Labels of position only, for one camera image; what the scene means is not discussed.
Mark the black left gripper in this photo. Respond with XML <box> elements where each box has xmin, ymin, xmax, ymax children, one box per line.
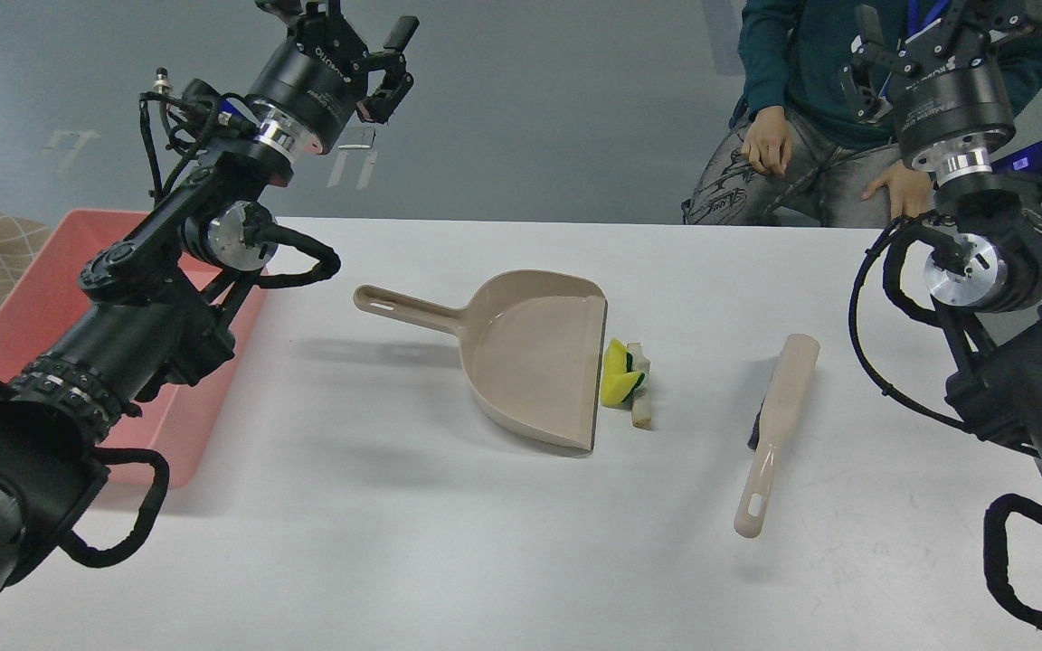
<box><xmin>248</xmin><ymin>1</ymin><xmax>421</xmax><ymax>154</ymax></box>

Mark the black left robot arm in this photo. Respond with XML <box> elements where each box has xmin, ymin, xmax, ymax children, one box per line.
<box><xmin>0</xmin><ymin>1</ymin><xmax>421</xmax><ymax>594</ymax></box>

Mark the beige plastic dustpan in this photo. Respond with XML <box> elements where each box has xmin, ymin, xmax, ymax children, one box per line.
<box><xmin>353</xmin><ymin>270</ymin><xmax>607</xmax><ymax>453</ymax></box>

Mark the beige hand brush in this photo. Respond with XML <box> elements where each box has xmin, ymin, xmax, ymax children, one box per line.
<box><xmin>734</xmin><ymin>334</ymin><xmax>821</xmax><ymax>539</ymax></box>

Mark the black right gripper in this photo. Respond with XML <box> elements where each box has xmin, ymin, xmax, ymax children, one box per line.
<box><xmin>839</xmin><ymin>1</ymin><xmax>1042</xmax><ymax>169</ymax></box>

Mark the pink plastic bin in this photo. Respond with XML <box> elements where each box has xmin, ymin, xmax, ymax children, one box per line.
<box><xmin>0</xmin><ymin>209</ymin><xmax>240</xmax><ymax>489</ymax></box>

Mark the seated person in teal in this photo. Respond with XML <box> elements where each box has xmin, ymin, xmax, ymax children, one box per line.
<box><xmin>683</xmin><ymin>1</ymin><xmax>1042</xmax><ymax>228</ymax></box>

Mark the person's right hand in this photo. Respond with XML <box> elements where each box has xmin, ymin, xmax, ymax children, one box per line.
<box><xmin>741</xmin><ymin>106</ymin><xmax>792</xmax><ymax>177</ymax></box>

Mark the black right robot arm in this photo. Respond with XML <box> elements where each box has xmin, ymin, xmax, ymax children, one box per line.
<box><xmin>839</xmin><ymin>1</ymin><xmax>1042</xmax><ymax>630</ymax></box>

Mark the person's left hand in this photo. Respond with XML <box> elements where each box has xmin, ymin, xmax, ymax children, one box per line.
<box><xmin>861</xmin><ymin>162</ymin><xmax>932</xmax><ymax>220</ymax></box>

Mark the yellow sponge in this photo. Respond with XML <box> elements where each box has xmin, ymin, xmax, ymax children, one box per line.
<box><xmin>599</xmin><ymin>339</ymin><xmax>641</xmax><ymax>408</ymax></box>

